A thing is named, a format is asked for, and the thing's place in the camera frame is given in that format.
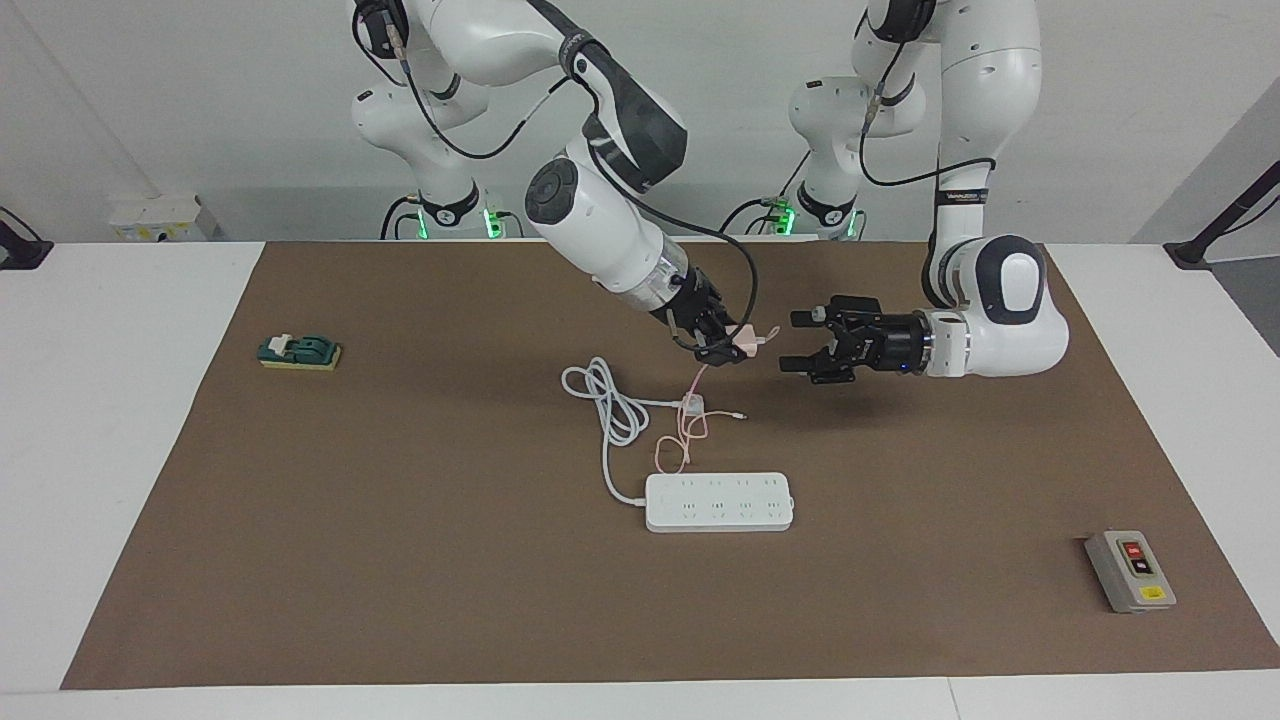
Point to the white power strip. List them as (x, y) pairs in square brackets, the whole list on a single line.
[(720, 505)]

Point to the white background box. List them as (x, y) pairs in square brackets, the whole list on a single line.
[(155, 220)]

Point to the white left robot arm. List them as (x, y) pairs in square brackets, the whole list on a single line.
[(1000, 300)]

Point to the green knife switch block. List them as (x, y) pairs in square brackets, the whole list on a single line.
[(300, 352)]

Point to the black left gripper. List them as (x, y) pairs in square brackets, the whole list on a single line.
[(900, 345)]

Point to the brown table mat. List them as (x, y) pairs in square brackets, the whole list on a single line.
[(400, 600)]

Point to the pink charger plug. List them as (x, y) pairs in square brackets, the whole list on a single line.
[(750, 341)]

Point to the black table clamp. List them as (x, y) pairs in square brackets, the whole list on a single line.
[(22, 255)]

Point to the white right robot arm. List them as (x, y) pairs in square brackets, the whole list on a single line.
[(600, 220)]

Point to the black camera stand clamp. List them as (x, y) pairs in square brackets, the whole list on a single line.
[(1190, 255)]

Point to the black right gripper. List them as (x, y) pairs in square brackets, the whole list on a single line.
[(695, 310)]

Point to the grey on-off switch box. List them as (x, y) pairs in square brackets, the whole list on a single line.
[(1132, 572)]

